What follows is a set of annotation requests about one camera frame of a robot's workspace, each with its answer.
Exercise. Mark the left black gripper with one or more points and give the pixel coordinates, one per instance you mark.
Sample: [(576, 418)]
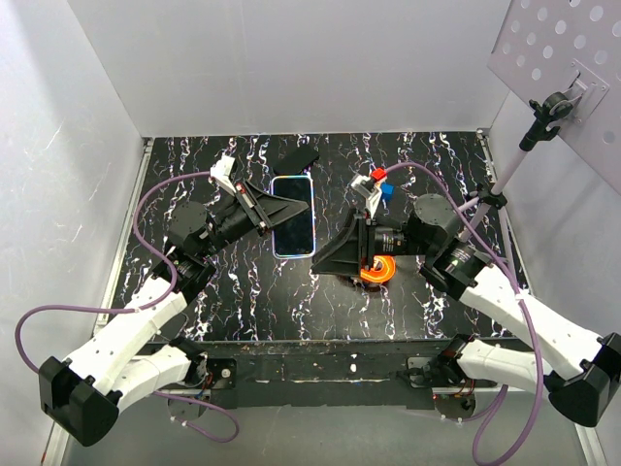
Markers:
[(270, 210)]

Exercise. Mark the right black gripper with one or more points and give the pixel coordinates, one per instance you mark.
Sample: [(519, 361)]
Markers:
[(351, 250)]

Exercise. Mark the smartphone with black screen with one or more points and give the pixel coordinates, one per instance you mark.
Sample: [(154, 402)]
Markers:
[(296, 237)]

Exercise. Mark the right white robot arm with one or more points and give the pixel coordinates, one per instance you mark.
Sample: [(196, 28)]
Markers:
[(576, 369)]

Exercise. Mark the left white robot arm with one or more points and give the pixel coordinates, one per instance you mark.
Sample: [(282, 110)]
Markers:
[(86, 392)]

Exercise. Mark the black phone case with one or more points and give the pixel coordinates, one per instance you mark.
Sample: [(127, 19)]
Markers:
[(296, 162)]

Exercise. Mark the grey phone at table edge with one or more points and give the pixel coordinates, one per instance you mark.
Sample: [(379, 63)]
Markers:
[(171, 329)]

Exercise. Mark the red orange oval tray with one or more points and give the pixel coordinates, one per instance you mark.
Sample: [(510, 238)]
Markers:
[(379, 273)]

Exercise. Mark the blue cube toy block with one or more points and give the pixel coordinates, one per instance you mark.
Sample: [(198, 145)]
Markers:
[(387, 192)]

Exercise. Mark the perforated lilac panel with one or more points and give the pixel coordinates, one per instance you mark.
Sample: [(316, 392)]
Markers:
[(571, 47)]

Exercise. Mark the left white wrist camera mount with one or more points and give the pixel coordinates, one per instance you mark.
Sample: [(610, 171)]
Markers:
[(221, 173)]

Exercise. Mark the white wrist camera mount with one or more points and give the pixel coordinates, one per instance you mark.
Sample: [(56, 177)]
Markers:
[(370, 188), (221, 173)]

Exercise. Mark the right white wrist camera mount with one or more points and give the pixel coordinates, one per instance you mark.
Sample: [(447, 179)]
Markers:
[(370, 188)]

